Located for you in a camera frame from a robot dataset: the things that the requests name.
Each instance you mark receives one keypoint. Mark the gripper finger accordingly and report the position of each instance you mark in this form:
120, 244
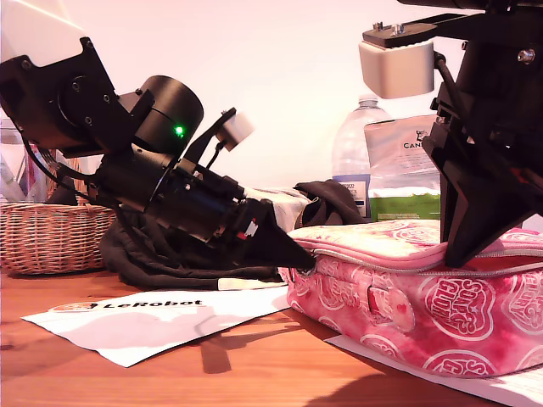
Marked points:
475, 212

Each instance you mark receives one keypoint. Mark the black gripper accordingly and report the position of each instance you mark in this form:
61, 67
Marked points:
199, 203

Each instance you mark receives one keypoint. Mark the pink printed zip bag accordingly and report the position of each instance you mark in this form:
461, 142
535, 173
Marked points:
403, 322

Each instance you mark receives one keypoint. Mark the silver green pet food bag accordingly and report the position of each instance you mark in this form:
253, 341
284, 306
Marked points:
399, 169

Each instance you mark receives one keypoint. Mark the grey beige garment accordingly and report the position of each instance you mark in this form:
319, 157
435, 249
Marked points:
290, 207

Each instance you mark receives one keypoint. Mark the large clear water bottle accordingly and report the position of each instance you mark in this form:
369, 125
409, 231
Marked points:
352, 148

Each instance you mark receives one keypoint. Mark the white LeRobot logo paper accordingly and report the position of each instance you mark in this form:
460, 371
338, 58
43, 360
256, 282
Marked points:
148, 330

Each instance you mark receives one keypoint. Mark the white printed letter sheet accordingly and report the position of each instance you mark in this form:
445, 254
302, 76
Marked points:
522, 390

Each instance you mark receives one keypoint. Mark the small dark cloth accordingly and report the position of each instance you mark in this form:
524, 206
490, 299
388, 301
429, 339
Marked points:
63, 197

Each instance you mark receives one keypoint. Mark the clear plastic jug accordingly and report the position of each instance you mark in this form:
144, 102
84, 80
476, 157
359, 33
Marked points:
17, 178

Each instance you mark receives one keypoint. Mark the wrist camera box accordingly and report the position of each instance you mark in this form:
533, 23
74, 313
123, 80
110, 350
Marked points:
394, 68
237, 129

